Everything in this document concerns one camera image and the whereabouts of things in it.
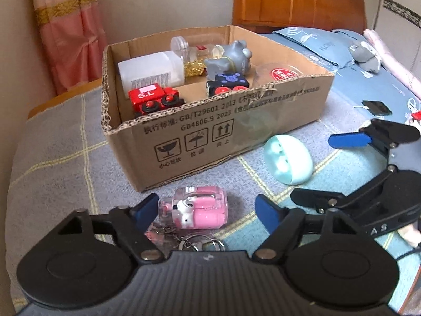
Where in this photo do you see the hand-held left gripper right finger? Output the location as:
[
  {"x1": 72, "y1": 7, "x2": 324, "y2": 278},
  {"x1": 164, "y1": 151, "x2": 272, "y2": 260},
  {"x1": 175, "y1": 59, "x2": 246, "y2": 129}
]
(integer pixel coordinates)
[{"x1": 252, "y1": 194, "x2": 355, "y2": 263}]

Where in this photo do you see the grey plush toy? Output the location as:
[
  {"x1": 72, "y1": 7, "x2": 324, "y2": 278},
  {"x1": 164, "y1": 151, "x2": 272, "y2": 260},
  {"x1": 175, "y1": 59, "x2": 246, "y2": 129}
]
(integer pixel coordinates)
[{"x1": 349, "y1": 40, "x2": 383, "y2": 72}]

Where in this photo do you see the black cable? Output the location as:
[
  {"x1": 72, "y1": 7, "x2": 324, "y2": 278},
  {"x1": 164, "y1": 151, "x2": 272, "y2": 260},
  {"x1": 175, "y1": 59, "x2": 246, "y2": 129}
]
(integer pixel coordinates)
[{"x1": 395, "y1": 248, "x2": 421, "y2": 262}]

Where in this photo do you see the pink curtain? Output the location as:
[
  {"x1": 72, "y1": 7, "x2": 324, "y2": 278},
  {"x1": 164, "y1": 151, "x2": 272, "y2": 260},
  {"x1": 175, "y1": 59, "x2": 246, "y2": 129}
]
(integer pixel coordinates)
[{"x1": 31, "y1": 0, "x2": 109, "y2": 96}]

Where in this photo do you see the wooden bed headboard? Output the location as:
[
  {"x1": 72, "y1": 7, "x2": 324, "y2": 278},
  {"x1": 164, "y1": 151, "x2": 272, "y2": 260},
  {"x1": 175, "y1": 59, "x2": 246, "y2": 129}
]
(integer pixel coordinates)
[{"x1": 233, "y1": 0, "x2": 367, "y2": 35}]

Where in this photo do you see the pink camera keychain toy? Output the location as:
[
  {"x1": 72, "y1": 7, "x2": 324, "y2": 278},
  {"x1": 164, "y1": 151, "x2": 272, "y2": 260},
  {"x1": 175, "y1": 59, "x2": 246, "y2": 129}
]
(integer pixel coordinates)
[{"x1": 145, "y1": 186, "x2": 229, "y2": 252}]

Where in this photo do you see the mint green earbud case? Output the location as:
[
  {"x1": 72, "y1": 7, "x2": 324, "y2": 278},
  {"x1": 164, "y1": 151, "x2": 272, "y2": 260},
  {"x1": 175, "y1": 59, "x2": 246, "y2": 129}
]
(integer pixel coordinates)
[{"x1": 264, "y1": 134, "x2": 313, "y2": 185}]

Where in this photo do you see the brown cardboard box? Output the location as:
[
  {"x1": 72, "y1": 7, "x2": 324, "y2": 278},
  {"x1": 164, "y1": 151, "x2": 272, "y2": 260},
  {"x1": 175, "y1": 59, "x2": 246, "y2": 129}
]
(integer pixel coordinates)
[{"x1": 101, "y1": 24, "x2": 336, "y2": 192}]

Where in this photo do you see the plaid blanket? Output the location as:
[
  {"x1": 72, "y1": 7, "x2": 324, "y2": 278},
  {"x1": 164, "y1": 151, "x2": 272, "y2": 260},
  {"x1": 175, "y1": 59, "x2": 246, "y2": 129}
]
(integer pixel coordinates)
[{"x1": 5, "y1": 82, "x2": 421, "y2": 316}]

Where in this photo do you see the person's right hand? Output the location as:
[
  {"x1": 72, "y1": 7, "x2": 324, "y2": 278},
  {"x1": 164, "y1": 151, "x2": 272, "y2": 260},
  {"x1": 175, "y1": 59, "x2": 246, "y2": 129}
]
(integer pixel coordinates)
[{"x1": 399, "y1": 224, "x2": 421, "y2": 247}]

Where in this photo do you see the white plastic bottle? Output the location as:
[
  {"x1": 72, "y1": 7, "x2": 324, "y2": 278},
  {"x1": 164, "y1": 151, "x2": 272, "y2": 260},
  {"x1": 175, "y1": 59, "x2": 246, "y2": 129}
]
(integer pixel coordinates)
[{"x1": 118, "y1": 51, "x2": 185, "y2": 93}]

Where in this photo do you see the grey animal figurine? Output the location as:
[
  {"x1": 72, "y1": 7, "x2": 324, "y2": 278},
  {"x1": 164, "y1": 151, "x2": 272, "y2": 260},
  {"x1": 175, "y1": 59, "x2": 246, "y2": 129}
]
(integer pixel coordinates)
[{"x1": 204, "y1": 39, "x2": 254, "y2": 81}]

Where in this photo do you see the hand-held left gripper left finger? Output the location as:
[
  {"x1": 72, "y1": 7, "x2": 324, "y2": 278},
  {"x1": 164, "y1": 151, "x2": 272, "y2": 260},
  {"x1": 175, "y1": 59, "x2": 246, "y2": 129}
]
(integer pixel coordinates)
[{"x1": 58, "y1": 193, "x2": 164, "y2": 264}]

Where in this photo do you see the flat black card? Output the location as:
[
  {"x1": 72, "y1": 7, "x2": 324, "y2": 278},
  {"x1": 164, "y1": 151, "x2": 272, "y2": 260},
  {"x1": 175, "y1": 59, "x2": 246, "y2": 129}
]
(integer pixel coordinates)
[{"x1": 362, "y1": 100, "x2": 393, "y2": 116}]

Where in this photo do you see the blue patterned quilt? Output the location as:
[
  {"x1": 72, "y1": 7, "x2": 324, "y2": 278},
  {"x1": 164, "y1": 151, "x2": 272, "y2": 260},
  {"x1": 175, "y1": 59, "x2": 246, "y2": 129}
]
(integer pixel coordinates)
[{"x1": 260, "y1": 26, "x2": 421, "y2": 129}]

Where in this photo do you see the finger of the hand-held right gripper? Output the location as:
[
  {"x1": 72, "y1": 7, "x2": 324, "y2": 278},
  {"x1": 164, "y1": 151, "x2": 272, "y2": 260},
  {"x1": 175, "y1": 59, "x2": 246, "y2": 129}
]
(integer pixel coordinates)
[
  {"x1": 328, "y1": 119, "x2": 421, "y2": 154},
  {"x1": 290, "y1": 167, "x2": 421, "y2": 213}
]

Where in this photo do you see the clear round container red label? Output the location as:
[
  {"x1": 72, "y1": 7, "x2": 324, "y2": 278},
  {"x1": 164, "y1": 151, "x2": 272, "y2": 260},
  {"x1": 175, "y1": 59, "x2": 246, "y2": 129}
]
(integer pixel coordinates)
[{"x1": 254, "y1": 62, "x2": 303, "y2": 88}]

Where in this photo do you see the pink cloth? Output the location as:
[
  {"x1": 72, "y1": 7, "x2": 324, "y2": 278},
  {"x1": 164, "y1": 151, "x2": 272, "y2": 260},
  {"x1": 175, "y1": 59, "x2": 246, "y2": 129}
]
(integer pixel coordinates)
[{"x1": 363, "y1": 29, "x2": 421, "y2": 101}]

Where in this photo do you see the clear plastic jar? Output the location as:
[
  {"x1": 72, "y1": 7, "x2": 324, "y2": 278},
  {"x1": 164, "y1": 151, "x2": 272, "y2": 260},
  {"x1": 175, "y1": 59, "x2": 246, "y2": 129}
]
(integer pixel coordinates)
[{"x1": 170, "y1": 36, "x2": 198, "y2": 60}]

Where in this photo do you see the black purple toy train car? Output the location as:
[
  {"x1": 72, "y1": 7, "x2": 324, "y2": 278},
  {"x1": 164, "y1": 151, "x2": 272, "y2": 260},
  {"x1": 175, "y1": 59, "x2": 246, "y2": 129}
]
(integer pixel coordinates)
[{"x1": 206, "y1": 72, "x2": 248, "y2": 98}]

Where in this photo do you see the clear bottle of golden capsules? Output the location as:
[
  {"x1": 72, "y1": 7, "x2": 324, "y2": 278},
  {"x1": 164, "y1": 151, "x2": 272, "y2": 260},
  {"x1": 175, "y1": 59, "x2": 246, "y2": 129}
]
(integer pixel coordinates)
[{"x1": 182, "y1": 44, "x2": 224, "y2": 77}]

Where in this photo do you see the red toy train car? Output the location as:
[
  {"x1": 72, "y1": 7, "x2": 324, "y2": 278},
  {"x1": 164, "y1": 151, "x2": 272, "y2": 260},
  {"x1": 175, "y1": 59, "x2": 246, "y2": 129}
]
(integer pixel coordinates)
[{"x1": 128, "y1": 84, "x2": 185, "y2": 117}]

